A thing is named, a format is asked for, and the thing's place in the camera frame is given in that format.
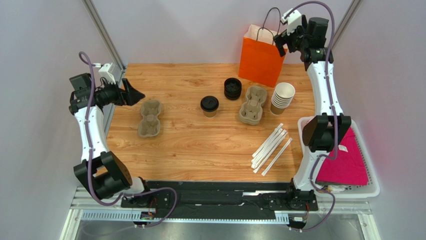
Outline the brown paper cup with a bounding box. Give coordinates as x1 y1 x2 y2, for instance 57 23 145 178
202 110 217 119

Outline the pink folded cloth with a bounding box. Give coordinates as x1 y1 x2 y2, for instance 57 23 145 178
316 128 369 186

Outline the black cup lid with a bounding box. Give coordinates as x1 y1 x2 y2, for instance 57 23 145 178
200 95 219 112

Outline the white plastic basket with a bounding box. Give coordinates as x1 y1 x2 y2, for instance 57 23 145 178
293 120 380 200

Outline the white wrapped straw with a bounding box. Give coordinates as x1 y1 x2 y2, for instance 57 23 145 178
251 132 288 173
251 128 288 169
251 123 284 158
261 137 293 176

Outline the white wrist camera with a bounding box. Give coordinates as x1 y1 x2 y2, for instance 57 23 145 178
92 62 117 84
280 9 302 35

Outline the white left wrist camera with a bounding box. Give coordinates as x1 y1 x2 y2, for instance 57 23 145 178
92 62 117 84

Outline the orange paper bag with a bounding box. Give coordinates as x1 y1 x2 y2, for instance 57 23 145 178
238 16 285 88

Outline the stack of paper cups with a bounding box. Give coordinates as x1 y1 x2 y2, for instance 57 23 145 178
270 82 296 115

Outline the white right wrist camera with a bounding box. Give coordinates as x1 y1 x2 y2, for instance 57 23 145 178
280 9 302 35

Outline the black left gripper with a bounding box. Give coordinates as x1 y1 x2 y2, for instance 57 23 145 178
94 78 145 107

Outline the stack of black lids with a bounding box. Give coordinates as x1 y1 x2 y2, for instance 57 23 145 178
224 77 242 100

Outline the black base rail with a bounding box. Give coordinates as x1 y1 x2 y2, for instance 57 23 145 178
120 180 319 221

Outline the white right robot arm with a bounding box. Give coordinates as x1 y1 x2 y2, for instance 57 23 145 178
273 10 352 210

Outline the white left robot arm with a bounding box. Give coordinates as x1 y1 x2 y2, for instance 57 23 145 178
69 73 147 200

